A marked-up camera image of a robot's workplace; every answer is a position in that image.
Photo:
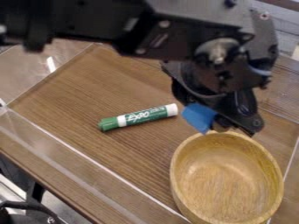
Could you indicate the clear acrylic enclosure wall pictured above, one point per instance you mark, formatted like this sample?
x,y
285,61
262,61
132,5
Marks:
x,y
111,175

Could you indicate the black metal table frame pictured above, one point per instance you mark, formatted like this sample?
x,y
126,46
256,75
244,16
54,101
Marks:
x,y
40,213

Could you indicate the green Expo marker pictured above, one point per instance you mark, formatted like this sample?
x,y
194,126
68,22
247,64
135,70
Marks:
x,y
138,117

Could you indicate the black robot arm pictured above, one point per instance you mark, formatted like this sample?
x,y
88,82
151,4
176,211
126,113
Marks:
x,y
135,26

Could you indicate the brown wooden bowl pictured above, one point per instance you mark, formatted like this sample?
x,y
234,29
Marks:
x,y
226,180

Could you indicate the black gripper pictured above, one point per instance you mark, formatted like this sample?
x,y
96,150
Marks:
x,y
216,73

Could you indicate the blue rectangular block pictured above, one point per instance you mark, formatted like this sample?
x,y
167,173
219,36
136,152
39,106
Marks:
x,y
199,117

